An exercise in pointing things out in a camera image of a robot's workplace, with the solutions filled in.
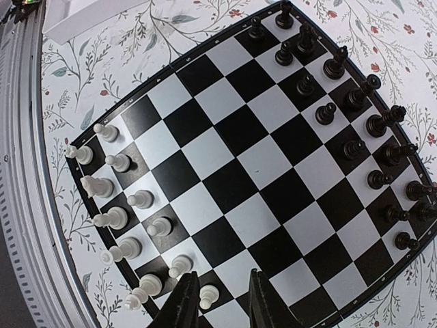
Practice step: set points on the black white chessboard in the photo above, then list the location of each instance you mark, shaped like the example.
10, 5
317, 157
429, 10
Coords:
249, 179

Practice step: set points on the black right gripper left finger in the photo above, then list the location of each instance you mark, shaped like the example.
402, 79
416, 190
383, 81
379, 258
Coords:
181, 309

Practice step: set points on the black chess rook corner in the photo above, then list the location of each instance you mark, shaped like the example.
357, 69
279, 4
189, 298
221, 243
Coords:
284, 19

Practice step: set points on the aluminium front rail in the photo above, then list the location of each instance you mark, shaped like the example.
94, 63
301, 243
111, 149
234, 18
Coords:
41, 262

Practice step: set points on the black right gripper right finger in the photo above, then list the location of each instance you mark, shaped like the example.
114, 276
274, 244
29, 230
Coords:
266, 307

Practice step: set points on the white chess piece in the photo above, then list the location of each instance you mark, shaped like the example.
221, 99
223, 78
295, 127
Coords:
128, 248
119, 162
149, 285

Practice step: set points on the floral patterned table mat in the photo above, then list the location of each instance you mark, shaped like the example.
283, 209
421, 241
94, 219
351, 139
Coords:
84, 77

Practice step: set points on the black chess pawn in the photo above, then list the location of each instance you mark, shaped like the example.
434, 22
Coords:
404, 241
305, 86
256, 31
377, 179
395, 213
324, 115
284, 56
353, 148

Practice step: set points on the white chess knight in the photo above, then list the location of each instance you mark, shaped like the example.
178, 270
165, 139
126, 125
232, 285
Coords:
101, 187

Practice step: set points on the white plastic tray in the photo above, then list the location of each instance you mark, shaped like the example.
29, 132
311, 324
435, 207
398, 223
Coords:
65, 20

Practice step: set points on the black chess king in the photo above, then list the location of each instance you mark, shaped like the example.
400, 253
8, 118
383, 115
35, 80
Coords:
377, 125

